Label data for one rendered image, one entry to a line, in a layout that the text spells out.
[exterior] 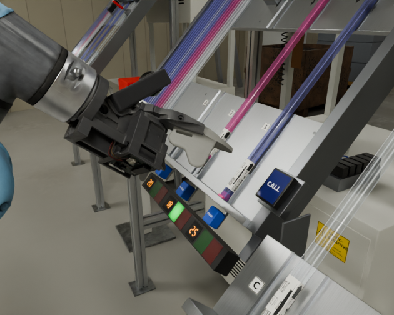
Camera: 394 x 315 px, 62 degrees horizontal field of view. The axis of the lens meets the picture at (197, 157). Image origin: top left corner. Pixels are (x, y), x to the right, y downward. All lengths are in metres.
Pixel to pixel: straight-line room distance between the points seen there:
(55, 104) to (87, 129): 0.04
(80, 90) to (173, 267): 1.24
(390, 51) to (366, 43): 5.00
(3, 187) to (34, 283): 1.37
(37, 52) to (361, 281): 0.75
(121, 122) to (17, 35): 0.15
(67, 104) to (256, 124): 0.36
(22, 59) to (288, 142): 0.40
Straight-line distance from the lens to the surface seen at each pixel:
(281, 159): 0.55
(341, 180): 0.87
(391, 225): 0.80
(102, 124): 0.41
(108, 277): 1.54
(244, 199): 0.55
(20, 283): 1.64
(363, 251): 0.81
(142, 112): 0.43
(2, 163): 0.25
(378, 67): 0.57
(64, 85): 0.39
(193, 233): 0.61
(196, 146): 0.44
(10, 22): 0.39
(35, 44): 0.39
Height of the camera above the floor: 1.01
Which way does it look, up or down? 22 degrees down
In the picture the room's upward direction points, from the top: straight up
